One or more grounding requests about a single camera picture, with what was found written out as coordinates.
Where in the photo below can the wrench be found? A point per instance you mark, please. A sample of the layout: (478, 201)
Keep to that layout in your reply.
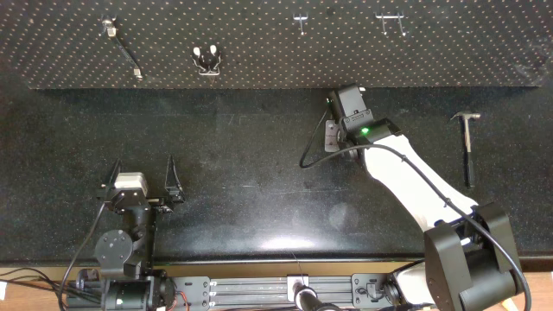
(124, 54)

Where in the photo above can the black pegboard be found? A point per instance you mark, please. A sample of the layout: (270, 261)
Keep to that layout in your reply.
(276, 47)

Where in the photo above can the mounting rail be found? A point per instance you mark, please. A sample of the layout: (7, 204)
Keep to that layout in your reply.
(250, 289)

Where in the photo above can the white tag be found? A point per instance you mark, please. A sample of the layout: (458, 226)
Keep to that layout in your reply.
(2, 290)

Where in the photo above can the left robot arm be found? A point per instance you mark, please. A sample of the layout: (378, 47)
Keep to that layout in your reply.
(113, 248)

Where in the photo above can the red and yellow object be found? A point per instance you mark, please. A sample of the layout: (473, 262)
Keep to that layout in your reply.
(510, 305)

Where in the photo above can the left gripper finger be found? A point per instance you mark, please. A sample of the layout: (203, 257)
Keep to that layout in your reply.
(115, 169)
(173, 179)

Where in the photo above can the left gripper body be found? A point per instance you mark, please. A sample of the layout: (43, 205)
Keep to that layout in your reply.
(173, 198)

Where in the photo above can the hammer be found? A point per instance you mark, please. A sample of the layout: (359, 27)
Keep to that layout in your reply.
(467, 142)

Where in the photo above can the pliers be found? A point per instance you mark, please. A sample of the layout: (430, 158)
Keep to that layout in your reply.
(208, 58)

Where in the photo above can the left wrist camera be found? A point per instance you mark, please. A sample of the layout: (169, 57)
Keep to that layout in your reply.
(129, 180)

